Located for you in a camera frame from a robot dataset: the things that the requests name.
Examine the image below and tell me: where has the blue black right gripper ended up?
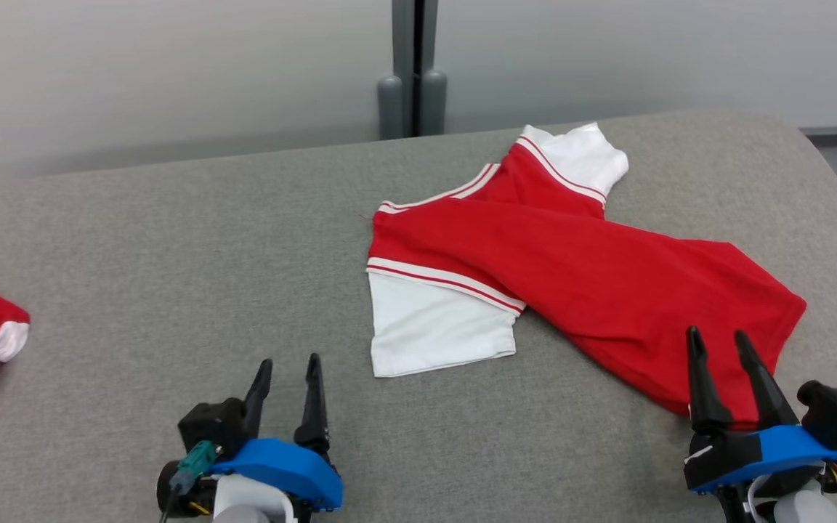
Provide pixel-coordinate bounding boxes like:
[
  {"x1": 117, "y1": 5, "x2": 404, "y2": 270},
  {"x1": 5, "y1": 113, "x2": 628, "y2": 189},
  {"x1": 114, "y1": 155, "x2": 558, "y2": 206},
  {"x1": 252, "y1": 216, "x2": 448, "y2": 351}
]
[{"x1": 683, "y1": 326, "x2": 837, "y2": 495}]

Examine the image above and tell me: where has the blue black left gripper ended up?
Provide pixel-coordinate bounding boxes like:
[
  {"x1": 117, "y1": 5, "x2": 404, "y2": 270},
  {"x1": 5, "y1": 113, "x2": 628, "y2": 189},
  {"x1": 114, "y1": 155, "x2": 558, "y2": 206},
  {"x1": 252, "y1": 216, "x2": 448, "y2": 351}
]
[{"x1": 210, "y1": 354, "x2": 344, "y2": 512}]

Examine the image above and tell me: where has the red and white baseball shirt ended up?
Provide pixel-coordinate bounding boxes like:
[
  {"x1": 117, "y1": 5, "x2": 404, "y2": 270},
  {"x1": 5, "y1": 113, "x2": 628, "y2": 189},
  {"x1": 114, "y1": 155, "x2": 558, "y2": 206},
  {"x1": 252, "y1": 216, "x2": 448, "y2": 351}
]
[{"x1": 366, "y1": 122, "x2": 808, "y2": 423}]

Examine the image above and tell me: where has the left camera cable teal plug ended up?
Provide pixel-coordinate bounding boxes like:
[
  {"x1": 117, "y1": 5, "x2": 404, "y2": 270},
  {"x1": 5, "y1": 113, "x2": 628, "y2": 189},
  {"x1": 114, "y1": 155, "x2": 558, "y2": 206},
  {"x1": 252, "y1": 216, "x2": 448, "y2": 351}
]
[{"x1": 159, "y1": 439, "x2": 217, "y2": 523}]

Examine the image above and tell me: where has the grey cylinder post foot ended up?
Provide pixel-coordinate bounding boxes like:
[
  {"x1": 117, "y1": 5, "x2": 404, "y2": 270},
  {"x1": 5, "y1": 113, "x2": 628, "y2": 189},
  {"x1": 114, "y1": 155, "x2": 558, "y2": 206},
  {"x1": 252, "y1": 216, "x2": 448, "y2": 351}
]
[
  {"x1": 377, "y1": 73, "x2": 405, "y2": 141},
  {"x1": 421, "y1": 69, "x2": 448, "y2": 137}
]

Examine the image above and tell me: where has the grey metal partition post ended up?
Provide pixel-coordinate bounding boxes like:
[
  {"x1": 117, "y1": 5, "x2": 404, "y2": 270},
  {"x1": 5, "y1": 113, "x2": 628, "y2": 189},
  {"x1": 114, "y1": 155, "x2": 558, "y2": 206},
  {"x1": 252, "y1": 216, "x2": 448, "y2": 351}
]
[{"x1": 392, "y1": 0, "x2": 439, "y2": 139}]

